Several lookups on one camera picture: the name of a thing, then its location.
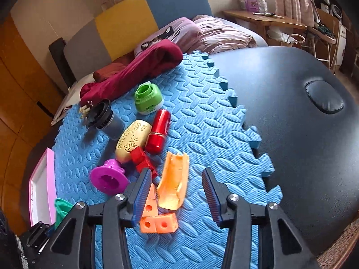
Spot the magenta flanged plastic spool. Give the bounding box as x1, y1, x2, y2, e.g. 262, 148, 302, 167
90, 158, 130, 196

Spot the orange half-pipe plastic piece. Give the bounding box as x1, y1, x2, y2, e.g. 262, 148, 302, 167
157, 152, 189, 211

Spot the green flanged plastic spool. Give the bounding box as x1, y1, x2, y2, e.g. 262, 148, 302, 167
54, 198, 73, 228

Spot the red metallic capsule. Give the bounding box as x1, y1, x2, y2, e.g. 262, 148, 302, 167
145, 109, 171, 154

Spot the black grey cylinder cup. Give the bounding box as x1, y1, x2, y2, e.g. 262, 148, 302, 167
85, 99, 125, 140

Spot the brown wooden peg ball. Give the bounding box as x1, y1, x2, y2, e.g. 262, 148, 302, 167
79, 101, 93, 119

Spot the green white round dispenser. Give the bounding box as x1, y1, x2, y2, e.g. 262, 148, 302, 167
134, 81, 164, 115

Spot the orange L-shaped block piece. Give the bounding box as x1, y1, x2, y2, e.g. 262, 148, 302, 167
139, 184, 178, 234

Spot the red plastic block piece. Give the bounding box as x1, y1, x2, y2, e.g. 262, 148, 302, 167
130, 146, 158, 180

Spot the yellow perforated oval case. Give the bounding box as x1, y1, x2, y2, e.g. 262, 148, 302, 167
115, 120, 151, 163

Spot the pink rimmed white tray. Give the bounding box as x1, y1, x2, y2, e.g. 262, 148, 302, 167
28, 148, 57, 226

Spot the blue foam puzzle mat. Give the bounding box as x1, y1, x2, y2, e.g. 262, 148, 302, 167
52, 52, 283, 268

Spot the black padded massage table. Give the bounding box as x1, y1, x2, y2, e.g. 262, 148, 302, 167
212, 47, 358, 255

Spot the wooden wardrobe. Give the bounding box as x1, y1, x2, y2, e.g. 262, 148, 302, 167
1, 15, 63, 234

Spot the maroon folded blanket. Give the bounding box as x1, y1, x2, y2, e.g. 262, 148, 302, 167
80, 39, 183, 106

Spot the grey yellow blue headboard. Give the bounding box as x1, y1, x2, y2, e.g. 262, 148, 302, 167
63, 0, 212, 80

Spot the pink cat print pillow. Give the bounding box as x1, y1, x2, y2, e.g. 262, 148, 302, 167
134, 17, 202, 56

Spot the pink striped duvet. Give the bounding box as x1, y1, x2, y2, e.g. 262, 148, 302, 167
187, 15, 258, 54

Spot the wooden side table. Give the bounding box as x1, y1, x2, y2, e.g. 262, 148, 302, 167
223, 10, 307, 48

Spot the cluttered wooden shelf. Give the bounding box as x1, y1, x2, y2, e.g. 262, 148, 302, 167
307, 0, 347, 73

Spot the purple box on table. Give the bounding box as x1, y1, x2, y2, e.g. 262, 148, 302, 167
244, 0, 260, 13

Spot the pink floral curtain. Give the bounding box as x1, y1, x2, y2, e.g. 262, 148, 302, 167
276, 0, 314, 27

